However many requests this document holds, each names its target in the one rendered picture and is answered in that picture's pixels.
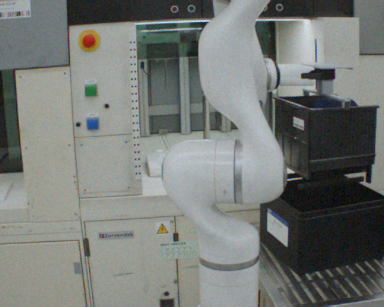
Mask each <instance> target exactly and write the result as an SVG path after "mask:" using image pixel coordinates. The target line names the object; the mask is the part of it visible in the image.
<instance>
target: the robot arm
mask: <svg viewBox="0 0 384 307"><path fill-rule="evenodd" d="M269 2H270V0H213V5H214V18H213V19H211V20H210V21H209V22H208V23H207V25H206V26H205V27H204V28H203V30H202V32H201V34H200V39H199V43H198V64H199V75H200V81H201V85H202V88H203V92H204V94H205V95H206V98H207V100H208V101H209V102H210V103H211V105H212V106H213V107H214V108H215V109H216V110H218V111H219V112H220V113H221V114H223V115H225V116H226V117H227V118H229V119H230V120H231V121H232V122H233V123H234V124H235V125H236V126H237V128H238V130H239V133H241V139H240V140H187V141H183V142H180V143H177V144H175V145H174V146H173V147H172V148H171V149H170V150H169V151H168V152H167V153H166V155H165V157H164V159H163V163H162V164H161V169H162V182H163V185H164V187H165V191H166V192H167V194H168V196H169V198H170V199H171V200H172V201H173V203H174V204H175V205H176V206H177V208H178V209H179V210H180V211H181V212H182V213H183V214H184V215H185V216H186V217H187V218H188V219H189V221H190V222H191V224H192V226H193V227H194V229H195V232H196V236H197V244H198V259H199V260H198V262H199V285H200V307H258V285H259V258H260V243H259V236H258V233H257V229H256V228H255V227H254V226H253V225H252V224H250V223H247V222H245V221H242V220H240V219H237V218H236V217H234V216H231V215H230V214H228V213H226V212H224V211H223V210H222V209H220V208H219V207H218V206H217V203H223V204H261V203H264V202H270V201H272V200H275V199H276V198H277V197H279V196H280V195H281V194H282V192H283V191H284V190H285V187H286V185H287V165H286V160H285V158H284V155H283V153H282V150H281V148H280V147H279V144H278V142H277V141H276V139H275V137H274V135H273V134H272V132H271V130H270V128H269V126H268V124H267V122H266V119H265V117H264V115H263V112H262V108H263V106H264V104H265V102H266V97H267V92H272V91H274V90H275V89H277V88H278V86H313V85H314V84H315V82H314V81H313V80H332V79H335V72H336V69H317V68H314V67H309V66H304V65H297V64H277V63H276V62H275V61H274V60H271V59H269V58H267V59H263V54H262V50H261V47H260V45H259V42H258V41H257V36H256V33H255V22H256V20H257V19H258V16H259V14H260V13H261V12H262V11H263V9H264V8H265V7H266V6H267V3H269Z"/></svg>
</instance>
